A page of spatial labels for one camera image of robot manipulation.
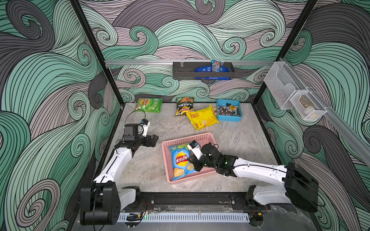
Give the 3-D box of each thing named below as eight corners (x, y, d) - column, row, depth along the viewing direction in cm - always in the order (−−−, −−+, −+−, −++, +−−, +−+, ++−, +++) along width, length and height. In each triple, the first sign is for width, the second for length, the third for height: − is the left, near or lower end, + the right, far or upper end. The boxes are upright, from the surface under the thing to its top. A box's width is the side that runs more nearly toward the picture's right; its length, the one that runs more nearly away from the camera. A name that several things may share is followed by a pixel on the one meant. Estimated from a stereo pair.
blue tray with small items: (218, 121, 111) (219, 118, 108) (214, 102, 125) (214, 99, 122) (244, 121, 111) (246, 118, 108) (237, 102, 125) (238, 99, 122)
